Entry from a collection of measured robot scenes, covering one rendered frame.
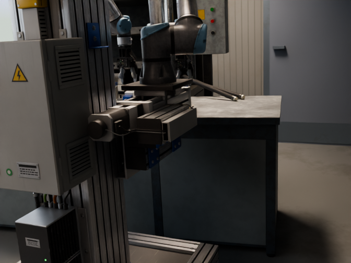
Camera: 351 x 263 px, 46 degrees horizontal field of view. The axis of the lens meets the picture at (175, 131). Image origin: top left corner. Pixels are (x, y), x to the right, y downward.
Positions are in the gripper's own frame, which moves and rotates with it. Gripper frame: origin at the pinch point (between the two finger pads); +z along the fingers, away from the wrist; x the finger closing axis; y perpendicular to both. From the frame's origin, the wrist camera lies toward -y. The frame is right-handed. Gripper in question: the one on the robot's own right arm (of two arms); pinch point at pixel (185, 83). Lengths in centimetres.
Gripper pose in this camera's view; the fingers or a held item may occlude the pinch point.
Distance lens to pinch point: 234.6
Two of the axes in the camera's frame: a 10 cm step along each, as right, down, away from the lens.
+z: 0.5, 9.7, 2.3
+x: 9.7, 0.1, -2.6
